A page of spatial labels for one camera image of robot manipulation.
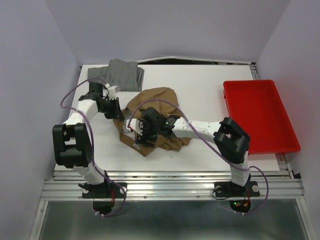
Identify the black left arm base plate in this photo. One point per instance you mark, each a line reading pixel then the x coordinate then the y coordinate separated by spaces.
pixel 103 191

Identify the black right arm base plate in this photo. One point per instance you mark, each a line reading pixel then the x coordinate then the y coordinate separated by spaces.
pixel 227 189

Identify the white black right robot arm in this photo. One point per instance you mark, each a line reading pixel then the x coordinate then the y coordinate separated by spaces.
pixel 230 140

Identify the grey pleated skirt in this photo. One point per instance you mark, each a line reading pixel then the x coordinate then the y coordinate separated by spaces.
pixel 125 74

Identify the aluminium rail frame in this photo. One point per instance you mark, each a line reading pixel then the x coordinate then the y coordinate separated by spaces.
pixel 188 174

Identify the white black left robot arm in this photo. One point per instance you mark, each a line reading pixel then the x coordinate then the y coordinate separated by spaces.
pixel 73 142

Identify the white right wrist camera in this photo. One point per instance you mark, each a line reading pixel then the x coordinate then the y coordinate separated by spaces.
pixel 134 125

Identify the red plastic tray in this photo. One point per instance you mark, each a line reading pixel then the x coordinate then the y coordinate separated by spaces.
pixel 257 107

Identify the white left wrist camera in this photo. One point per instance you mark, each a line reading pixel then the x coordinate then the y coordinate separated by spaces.
pixel 111 91

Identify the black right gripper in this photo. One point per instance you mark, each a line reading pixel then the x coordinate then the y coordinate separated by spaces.
pixel 141 139

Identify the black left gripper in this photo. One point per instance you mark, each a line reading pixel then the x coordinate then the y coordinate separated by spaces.
pixel 117 113

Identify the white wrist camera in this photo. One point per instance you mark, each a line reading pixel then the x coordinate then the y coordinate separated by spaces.
pixel 111 91
pixel 134 125

